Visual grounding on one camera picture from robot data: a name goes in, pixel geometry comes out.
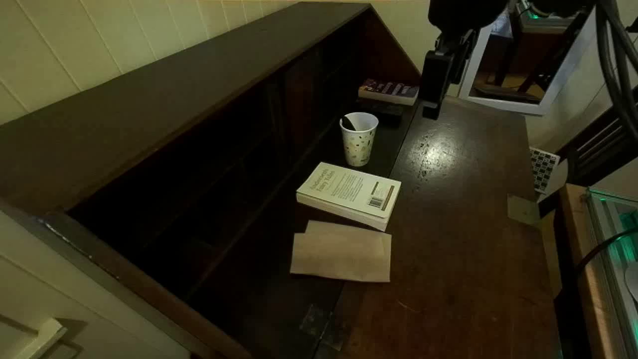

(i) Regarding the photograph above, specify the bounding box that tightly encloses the wooden side table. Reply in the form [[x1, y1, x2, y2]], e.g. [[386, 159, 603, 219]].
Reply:
[[555, 185, 637, 359]]

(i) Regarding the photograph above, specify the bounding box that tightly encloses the white dotted paper cup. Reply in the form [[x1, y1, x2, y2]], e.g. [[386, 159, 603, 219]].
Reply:
[[340, 111, 380, 167]]

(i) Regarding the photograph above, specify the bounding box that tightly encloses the white perforated panel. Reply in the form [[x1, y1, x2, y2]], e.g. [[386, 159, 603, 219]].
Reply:
[[531, 147, 561, 193]]

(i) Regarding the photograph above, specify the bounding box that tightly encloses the white paperback book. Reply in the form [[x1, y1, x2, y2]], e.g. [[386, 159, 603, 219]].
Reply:
[[296, 161, 402, 231]]

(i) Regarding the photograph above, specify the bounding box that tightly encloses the small beige paper note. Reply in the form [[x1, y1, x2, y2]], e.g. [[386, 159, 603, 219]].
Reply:
[[507, 195, 541, 227]]

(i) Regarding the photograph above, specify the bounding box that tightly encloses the dark wooden chair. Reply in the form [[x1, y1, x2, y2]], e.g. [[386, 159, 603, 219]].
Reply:
[[559, 107, 638, 185]]

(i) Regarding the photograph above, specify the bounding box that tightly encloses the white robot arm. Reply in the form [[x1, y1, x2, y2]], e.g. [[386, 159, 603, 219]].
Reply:
[[419, 0, 511, 119]]

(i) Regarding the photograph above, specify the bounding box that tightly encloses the black cable bundle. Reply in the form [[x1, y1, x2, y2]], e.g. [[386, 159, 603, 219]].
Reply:
[[593, 0, 638, 127]]

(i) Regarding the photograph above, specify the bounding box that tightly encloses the black marker pen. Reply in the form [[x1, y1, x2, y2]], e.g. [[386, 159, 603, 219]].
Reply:
[[344, 115, 356, 129]]

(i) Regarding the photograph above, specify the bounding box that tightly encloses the dark wooden secretary desk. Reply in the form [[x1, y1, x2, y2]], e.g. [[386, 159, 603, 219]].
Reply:
[[0, 1, 561, 359]]

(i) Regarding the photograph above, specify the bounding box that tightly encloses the brown paper envelope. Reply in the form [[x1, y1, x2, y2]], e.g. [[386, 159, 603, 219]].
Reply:
[[290, 219, 394, 282]]

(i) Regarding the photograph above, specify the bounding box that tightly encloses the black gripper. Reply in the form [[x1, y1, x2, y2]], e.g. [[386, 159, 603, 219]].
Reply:
[[419, 29, 477, 119]]

